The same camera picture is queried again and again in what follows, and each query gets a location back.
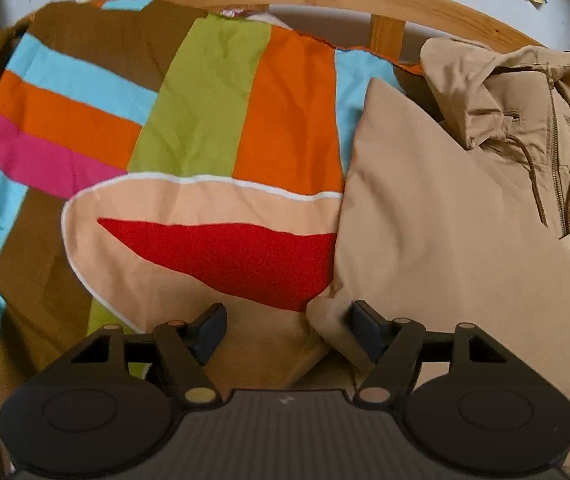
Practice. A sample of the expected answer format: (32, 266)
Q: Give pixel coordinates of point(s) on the beige jacket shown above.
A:
(440, 210)

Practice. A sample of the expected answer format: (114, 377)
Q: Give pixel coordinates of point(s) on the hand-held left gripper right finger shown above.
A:
(366, 326)

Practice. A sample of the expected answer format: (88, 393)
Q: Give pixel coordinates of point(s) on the colourful patchwork blanket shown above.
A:
(215, 110)

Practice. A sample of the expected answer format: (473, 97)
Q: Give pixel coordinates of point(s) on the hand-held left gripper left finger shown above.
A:
(213, 329)

